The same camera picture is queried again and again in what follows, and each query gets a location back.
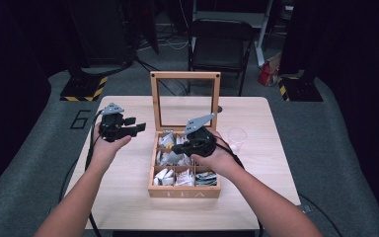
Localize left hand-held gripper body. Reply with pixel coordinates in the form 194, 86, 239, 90
99, 102, 131, 143

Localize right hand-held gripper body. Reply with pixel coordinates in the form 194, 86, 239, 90
183, 113, 218, 158

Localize heap of tea bags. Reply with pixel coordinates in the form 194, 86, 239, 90
152, 129, 218, 188

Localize wooden tea box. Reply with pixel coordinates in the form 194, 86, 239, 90
147, 70, 222, 199

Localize person's left hand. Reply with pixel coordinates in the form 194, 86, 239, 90
90, 122, 133, 170

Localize person's right hand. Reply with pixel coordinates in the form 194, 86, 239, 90
190, 127, 242, 180

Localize clear plastic cup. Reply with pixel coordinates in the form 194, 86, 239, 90
227, 126, 248, 154

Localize striped black stand base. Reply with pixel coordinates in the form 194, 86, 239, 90
59, 74, 109, 103
276, 73, 324, 103

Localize black folding chair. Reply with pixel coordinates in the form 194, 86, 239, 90
187, 18, 257, 97

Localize black equipment cabinet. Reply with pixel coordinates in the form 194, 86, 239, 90
68, 0, 161, 68

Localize black curtain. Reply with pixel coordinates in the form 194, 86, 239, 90
277, 0, 379, 231
0, 0, 70, 206

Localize right hand-held gripper cable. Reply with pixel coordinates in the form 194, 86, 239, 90
214, 134, 343, 237

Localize hand-held gripper cable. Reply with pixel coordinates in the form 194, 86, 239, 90
58, 109, 104, 237
214, 134, 343, 237

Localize left hand-held gripper cable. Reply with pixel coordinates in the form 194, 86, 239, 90
58, 109, 104, 237

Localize black floor cables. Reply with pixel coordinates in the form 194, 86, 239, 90
133, 54, 190, 97

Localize white floor cable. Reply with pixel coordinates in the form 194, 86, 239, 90
137, 37, 191, 52

